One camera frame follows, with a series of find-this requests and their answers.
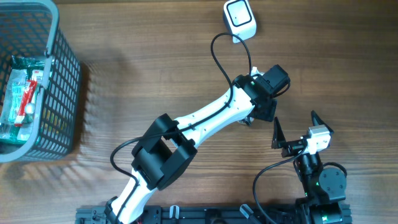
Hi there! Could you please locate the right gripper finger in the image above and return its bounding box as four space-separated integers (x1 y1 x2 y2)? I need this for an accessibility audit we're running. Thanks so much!
311 110 334 134
271 117 286 149

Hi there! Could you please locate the green 3M gloves package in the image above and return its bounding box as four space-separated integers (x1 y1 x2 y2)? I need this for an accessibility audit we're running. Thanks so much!
1 56 45 145

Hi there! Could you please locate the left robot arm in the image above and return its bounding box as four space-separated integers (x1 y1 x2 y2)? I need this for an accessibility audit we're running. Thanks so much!
105 65 290 223

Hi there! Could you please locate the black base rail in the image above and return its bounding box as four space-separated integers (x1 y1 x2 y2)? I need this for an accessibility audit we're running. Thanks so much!
75 204 353 224

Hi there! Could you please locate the grey plastic mesh basket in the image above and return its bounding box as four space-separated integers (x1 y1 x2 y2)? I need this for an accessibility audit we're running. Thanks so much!
1 0 82 163

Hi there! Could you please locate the left black camera cable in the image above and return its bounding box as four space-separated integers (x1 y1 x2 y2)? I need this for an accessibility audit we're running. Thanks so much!
109 32 252 224

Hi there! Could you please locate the white barcode scanner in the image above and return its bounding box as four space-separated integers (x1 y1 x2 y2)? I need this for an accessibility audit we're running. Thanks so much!
223 0 257 40

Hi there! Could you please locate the yellow Vim dish soap bottle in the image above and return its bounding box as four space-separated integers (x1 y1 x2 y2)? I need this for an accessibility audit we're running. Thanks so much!
24 103 35 123

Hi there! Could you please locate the red snack stick wrapper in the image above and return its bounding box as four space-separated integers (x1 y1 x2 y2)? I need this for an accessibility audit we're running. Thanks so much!
14 80 37 127

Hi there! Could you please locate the right black camera cable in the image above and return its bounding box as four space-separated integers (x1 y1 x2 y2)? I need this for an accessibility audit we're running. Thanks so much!
252 146 308 224

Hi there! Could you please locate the mint green sachet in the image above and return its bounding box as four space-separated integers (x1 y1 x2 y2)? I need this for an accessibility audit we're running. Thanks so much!
8 83 25 123

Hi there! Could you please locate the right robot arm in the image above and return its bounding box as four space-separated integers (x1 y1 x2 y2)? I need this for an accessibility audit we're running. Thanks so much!
272 111 353 224

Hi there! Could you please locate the black camera cable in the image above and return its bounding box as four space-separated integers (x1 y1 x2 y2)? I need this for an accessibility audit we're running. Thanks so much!
109 32 252 224
252 146 308 224

